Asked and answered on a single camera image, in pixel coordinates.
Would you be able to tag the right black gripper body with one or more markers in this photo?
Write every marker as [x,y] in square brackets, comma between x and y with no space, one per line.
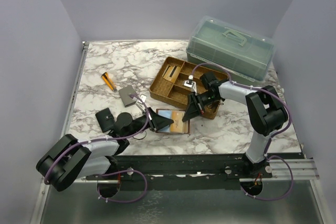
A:
[205,99]

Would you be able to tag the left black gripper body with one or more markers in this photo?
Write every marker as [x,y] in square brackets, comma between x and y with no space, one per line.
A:
[148,123]

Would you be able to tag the gold credit card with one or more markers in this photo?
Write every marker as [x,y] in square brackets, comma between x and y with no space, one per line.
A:
[166,70]
[178,126]
[174,69]
[171,77]

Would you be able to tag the brown leather card holder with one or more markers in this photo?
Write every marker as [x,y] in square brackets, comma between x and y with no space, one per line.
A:
[179,133]

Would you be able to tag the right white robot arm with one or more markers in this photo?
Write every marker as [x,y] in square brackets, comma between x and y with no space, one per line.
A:
[268,114]

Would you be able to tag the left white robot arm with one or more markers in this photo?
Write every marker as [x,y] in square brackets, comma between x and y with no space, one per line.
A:
[70,158]

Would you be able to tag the grey card holder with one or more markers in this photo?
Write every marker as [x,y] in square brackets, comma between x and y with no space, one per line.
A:
[125,93]

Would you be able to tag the black card holder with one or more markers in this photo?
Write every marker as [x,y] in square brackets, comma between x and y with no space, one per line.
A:
[105,120]

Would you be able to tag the woven wicker divided tray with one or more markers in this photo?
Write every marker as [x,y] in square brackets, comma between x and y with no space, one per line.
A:
[175,94]

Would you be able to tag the green plastic storage box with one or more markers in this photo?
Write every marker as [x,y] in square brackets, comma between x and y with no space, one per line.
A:
[241,52]

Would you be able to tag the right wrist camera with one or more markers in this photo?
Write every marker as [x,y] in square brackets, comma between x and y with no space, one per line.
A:
[190,83]

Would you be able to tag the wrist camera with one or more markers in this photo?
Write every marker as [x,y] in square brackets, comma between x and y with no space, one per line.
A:
[140,101]
[190,83]

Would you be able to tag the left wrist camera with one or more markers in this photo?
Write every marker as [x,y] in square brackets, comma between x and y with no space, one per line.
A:
[140,101]

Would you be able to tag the black mounting rail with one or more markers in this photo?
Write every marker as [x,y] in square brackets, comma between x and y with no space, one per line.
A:
[195,172]

